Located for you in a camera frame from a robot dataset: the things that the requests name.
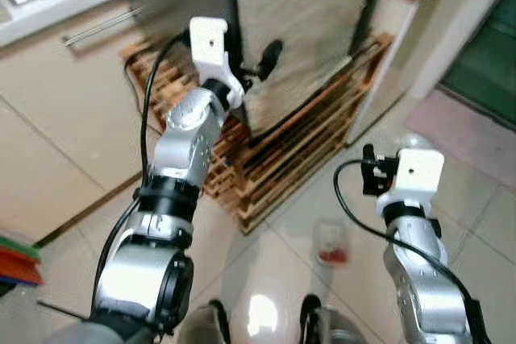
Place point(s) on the robot left leg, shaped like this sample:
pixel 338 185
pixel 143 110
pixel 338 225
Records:
pixel 201 328

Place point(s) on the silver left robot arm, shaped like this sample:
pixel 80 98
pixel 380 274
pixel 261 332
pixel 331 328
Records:
pixel 181 142

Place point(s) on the beige kitchen cabinet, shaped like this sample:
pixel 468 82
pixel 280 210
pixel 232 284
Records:
pixel 64 118

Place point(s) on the wooden slatted rack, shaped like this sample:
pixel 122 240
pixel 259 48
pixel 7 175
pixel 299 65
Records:
pixel 274 159

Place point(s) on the clear plastic cup red contents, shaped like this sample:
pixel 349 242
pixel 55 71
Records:
pixel 332 251

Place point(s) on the white side cabinet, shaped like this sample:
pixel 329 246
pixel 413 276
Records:
pixel 419 38

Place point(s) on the robot leg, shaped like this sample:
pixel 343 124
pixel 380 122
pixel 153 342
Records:
pixel 201 328
pixel 330 328

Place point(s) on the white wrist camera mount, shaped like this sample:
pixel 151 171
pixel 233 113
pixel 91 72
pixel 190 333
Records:
pixel 208 46
pixel 419 171

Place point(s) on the green flat board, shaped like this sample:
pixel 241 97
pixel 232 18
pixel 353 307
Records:
pixel 16 247

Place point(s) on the orange flat board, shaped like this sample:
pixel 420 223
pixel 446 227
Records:
pixel 18 270

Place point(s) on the robot right leg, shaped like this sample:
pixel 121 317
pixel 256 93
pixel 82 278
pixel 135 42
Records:
pixel 330 328

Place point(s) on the dark green panel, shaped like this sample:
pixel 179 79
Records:
pixel 492 70

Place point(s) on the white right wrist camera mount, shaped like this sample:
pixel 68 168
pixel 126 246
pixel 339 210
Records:
pixel 419 171

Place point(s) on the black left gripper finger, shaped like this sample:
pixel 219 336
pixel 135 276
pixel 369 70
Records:
pixel 271 58

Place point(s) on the white kitchen countertop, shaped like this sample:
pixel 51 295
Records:
pixel 48 14

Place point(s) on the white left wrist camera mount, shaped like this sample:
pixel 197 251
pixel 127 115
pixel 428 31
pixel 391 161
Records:
pixel 208 46

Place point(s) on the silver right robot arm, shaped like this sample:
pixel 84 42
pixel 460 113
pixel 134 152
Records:
pixel 419 279

